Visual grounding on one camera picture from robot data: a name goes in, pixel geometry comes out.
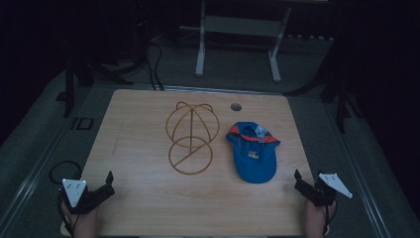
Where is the blue cap with orange trim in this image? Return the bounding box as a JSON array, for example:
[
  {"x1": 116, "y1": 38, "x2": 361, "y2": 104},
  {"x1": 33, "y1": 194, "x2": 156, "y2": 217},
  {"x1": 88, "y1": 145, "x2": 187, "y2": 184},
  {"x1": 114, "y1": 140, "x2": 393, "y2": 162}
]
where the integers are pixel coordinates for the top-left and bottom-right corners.
[{"x1": 225, "y1": 121, "x2": 281, "y2": 184}]

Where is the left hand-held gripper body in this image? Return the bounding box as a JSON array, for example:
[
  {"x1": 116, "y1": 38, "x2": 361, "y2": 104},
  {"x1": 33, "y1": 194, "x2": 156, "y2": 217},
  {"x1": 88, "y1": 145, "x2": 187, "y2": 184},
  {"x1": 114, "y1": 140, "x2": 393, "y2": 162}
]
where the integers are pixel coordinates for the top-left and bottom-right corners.
[{"x1": 60, "y1": 178, "x2": 113, "y2": 215}]

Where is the person's left hand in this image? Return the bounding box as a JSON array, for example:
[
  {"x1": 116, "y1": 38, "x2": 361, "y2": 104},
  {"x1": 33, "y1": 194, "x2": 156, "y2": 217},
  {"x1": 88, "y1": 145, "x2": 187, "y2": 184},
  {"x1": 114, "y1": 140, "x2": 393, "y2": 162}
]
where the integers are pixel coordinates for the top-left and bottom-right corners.
[{"x1": 60, "y1": 201, "x2": 101, "y2": 238}]

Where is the gold wire hat stand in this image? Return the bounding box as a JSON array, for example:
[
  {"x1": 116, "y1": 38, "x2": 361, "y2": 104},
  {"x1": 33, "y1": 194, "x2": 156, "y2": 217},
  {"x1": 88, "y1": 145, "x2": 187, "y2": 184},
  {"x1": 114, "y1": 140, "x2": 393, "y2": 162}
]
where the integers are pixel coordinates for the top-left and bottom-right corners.
[{"x1": 164, "y1": 101, "x2": 221, "y2": 176}]

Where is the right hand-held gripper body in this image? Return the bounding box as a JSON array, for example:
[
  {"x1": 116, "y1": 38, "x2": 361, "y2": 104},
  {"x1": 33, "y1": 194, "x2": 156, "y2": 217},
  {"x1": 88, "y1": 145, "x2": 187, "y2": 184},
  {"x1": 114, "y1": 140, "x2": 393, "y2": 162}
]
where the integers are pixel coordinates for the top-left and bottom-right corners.
[{"x1": 294, "y1": 173, "x2": 354, "y2": 208}]

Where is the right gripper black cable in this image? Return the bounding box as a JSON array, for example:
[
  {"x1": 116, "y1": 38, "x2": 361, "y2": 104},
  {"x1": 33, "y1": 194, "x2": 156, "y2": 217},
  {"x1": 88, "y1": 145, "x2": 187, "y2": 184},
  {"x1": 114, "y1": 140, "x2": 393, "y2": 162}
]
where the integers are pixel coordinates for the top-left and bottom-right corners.
[{"x1": 323, "y1": 196, "x2": 339, "y2": 236}]

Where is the person's right hand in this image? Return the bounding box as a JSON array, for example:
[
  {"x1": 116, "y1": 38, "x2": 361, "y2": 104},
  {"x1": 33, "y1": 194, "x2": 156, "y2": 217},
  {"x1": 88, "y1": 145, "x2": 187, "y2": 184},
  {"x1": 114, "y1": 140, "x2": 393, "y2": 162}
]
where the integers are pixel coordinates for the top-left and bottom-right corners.
[{"x1": 304, "y1": 197, "x2": 339, "y2": 238}]

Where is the looped black cable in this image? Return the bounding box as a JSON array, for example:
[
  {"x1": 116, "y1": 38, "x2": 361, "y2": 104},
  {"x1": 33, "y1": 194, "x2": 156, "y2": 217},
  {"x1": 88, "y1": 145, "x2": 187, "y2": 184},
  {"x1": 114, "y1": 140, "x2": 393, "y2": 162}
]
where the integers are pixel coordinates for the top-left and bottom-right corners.
[{"x1": 49, "y1": 160, "x2": 83, "y2": 186}]

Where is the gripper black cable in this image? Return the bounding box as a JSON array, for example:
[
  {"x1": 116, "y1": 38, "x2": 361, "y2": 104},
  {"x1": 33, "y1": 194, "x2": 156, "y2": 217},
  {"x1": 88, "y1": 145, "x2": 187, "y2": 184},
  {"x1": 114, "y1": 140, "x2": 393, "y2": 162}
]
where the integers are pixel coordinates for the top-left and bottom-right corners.
[
  {"x1": 323, "y1": 196, "x2": 339, "y2": 236},
  {"x1": 56, "y1": 188, "x2": 81, "y2": 238}
]

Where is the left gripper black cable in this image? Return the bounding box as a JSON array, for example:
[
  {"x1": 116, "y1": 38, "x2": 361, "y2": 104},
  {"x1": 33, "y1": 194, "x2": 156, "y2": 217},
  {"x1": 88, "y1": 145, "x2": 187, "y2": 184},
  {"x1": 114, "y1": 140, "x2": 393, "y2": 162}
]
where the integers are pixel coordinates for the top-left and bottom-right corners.
[{"x1": 56, "y1": 188, "x2": 81, "y2": 238}]

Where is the black floor cable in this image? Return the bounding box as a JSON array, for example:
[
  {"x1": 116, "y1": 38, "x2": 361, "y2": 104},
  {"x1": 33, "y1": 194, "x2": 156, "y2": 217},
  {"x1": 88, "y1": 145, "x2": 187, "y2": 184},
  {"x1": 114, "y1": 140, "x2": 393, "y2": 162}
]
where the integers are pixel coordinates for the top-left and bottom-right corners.
[{"x1": 144, "y1": 39, "x2": 165, "y2": 91}]

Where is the white metal stand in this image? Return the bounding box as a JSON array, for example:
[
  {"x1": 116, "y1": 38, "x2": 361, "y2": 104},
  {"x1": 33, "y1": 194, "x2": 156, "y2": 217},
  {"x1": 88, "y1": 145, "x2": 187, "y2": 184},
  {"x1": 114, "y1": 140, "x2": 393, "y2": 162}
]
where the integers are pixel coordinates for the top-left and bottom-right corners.
[{"x1": 179, "y1": 0, "x2": 331, "y2": 83}]

